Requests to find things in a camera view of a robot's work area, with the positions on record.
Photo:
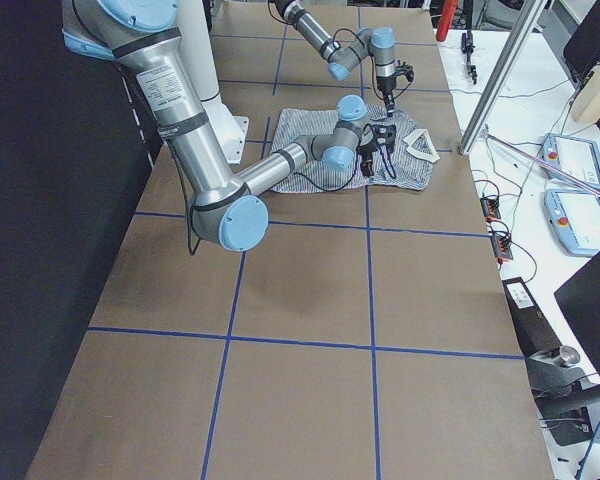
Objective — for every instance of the brown paper table cover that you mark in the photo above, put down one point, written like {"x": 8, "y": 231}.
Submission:
{"x": 366, "y": 337}

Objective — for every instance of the aluminium frame post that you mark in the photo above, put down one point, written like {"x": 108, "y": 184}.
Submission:
{"x": 523, "y": 27}

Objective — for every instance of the upper teach pendant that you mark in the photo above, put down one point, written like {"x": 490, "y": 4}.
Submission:
{"x": 577, "y": 157}

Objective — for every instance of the upper orange terminal block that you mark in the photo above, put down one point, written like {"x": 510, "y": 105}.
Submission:
{"x": 490, "y": 208}

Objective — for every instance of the red cylinder object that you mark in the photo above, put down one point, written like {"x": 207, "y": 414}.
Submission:
{"x": 448, "y": 12}

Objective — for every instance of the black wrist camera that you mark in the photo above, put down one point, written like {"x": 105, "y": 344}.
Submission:
{"x": 404, "y": 70}
{"x": 385, "y": 136}

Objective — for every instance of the orange terminal block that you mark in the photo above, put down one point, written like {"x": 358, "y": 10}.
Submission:
{"x": 501, "y": 248}
{"x": 490, "y": 208}

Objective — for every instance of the black box with label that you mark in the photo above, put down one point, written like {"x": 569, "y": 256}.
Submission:
{"x": 533, "y": 331}

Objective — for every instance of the lower orange terminal block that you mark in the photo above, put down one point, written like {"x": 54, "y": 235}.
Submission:
{"x": 501, "y": 248}

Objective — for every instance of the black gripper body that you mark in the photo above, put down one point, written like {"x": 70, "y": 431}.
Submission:
{"x": 385, "y": 86}
{"x": 366, "y": 151}

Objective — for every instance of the black monitor corner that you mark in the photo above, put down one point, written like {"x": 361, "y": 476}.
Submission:
{"x": 579, "y": 301}

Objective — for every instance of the beige wooden board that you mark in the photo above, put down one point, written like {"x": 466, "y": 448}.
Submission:
{"x": 586, "y": 106}

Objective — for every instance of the teach pendant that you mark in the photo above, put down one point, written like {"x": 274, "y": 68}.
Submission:
{"x": 577, "y": 157}
{"x": 575, "y": 219}

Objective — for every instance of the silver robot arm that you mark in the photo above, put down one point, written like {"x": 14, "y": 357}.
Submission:
{"x": 377, "y": 44}
{"x": 166, "y": 46}

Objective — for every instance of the lower teach pendant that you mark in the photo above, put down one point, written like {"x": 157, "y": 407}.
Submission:
{"x": 575, "y": 219}

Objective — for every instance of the black clamp tool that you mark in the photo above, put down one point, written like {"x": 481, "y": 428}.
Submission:
{"x": 467, "y": 48}

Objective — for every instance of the black camera stand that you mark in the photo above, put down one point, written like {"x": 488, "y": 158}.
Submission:
{"x": 567, "y": 398}

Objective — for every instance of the striped polo shirt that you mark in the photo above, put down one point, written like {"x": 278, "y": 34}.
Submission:
{"x": 390, "y": 168}

